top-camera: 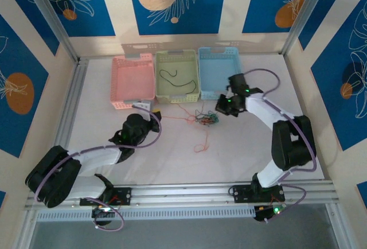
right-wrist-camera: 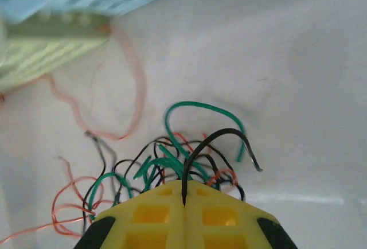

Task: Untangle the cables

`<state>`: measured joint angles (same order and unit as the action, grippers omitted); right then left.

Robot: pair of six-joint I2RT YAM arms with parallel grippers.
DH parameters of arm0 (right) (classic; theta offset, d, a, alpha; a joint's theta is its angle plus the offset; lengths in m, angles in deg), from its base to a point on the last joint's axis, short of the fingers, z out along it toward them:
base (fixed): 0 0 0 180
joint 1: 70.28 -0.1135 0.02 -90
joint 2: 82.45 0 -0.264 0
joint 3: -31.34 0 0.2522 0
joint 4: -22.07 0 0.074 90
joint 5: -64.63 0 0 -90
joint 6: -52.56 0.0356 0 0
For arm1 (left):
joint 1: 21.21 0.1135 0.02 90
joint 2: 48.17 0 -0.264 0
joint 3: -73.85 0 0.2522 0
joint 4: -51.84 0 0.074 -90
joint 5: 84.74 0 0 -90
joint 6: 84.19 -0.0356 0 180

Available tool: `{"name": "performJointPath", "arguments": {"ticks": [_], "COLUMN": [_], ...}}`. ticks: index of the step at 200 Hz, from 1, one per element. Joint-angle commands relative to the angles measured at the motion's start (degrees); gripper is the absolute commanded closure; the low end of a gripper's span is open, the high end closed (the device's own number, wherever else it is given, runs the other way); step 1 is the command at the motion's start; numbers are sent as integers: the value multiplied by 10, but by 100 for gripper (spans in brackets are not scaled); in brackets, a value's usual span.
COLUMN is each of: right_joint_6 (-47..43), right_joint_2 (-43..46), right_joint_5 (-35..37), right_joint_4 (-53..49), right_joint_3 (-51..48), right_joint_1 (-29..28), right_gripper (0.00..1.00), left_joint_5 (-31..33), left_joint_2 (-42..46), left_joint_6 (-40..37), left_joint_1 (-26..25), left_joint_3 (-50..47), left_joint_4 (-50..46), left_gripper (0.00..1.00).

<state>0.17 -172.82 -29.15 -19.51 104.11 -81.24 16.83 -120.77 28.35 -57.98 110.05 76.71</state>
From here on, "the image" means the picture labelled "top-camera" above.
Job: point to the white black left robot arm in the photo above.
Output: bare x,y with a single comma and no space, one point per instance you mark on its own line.
97,157

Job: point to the aluminium frame post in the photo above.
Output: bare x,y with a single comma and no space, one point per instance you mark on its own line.
51,16
304,11

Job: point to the black controller board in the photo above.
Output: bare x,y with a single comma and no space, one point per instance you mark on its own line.
100,213
266,213

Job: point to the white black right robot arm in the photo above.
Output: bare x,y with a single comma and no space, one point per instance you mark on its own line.
263,111

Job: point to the green perforated plastic basket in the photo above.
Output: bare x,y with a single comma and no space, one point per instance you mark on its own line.
177,65

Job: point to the blue perforated plastic basket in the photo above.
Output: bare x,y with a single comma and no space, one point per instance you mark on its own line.
218,68

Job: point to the wide aluminium base rail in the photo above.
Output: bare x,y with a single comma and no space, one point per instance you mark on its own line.
183,194

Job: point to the pink perforated plastic basket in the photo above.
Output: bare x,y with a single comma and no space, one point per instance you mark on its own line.
133,79

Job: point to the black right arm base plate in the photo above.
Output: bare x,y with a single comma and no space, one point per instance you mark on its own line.
241,193

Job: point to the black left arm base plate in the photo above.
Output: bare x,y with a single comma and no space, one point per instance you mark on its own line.
123,196

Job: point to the aluminium table edge rail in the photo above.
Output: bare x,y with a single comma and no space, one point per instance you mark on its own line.
73,102

